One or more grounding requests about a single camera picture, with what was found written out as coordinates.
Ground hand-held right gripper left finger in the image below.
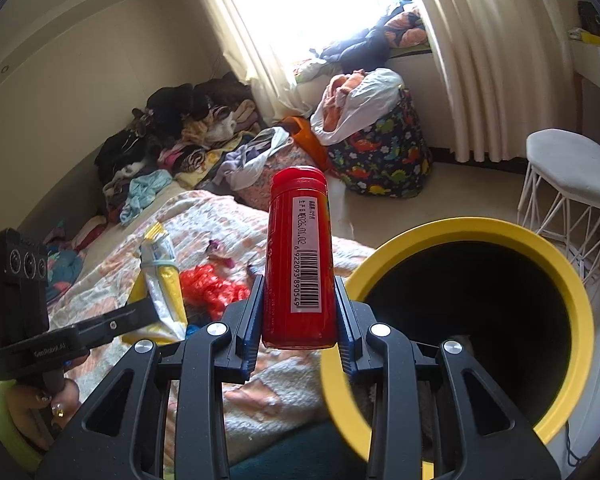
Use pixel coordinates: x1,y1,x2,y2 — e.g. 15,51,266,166
35,275,266,480

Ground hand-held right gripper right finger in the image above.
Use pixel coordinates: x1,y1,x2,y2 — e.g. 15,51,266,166
332,277,563,480

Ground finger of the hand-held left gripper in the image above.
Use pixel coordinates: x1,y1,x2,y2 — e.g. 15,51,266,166
77,297,161,347

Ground red can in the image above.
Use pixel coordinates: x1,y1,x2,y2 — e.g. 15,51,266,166
261,165,338,351

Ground yellow snack packet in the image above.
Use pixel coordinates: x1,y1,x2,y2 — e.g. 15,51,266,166
122,222,188,346

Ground yellow rimmed black trash bin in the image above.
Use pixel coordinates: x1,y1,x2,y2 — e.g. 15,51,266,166
320,217,595,463

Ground person's left hand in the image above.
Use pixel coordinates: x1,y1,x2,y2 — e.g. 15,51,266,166
5,377,81,453

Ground red crinkled plastic bag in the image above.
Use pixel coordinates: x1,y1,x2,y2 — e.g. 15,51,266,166
179,265,253,323

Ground blue patterned cloth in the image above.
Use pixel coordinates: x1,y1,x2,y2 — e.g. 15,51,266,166
45,247,86,301

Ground small dark wrapper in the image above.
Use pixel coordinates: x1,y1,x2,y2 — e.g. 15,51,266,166
206,239,237,262

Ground beige bed sheet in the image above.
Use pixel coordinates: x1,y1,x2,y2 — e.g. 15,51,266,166
55,180,196,281

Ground peach and white blanket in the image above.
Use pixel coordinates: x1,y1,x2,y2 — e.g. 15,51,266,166
45,190,376,466

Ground light blue garment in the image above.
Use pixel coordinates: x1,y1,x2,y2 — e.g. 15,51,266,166
120,170,173,226

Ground person's teal clothing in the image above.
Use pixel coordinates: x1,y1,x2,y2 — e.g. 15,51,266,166
227,420,371,480

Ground pink floral bag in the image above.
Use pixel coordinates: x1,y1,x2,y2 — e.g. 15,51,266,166
240,145,301,211

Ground white and purple cloth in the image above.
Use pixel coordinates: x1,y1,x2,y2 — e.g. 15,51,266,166
215,127,291,191

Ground dinosaur print fabric bag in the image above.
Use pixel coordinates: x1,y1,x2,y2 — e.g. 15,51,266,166
327,87,433,200

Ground orange bag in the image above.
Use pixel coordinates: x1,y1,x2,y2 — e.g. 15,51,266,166
282,116,333,173

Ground large pile of clothes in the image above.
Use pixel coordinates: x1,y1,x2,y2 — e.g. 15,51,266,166
95,72,261,211

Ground pink orange clothes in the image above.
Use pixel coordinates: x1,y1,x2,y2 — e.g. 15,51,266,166
324,74,376,128

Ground large white plastic bag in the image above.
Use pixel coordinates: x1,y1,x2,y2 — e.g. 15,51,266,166
310,67,406,146

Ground narrow cream curtain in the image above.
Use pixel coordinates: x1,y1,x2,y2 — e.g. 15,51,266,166
180,0,326,126

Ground heap of jackets and clothes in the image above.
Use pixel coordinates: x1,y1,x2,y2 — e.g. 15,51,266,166
292,0,428,83

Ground wide cream curtain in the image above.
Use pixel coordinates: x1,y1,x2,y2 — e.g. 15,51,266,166
405,0,581,163

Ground window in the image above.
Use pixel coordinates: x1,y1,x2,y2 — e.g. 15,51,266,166
210,0,416,76

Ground yellow box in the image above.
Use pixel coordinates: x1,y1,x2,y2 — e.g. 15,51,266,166
569,27,600,48

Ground black bag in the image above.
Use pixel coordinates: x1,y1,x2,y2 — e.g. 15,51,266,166
577,1,600,36

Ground white wire stool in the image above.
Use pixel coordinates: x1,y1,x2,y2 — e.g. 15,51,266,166
517,129,600,286

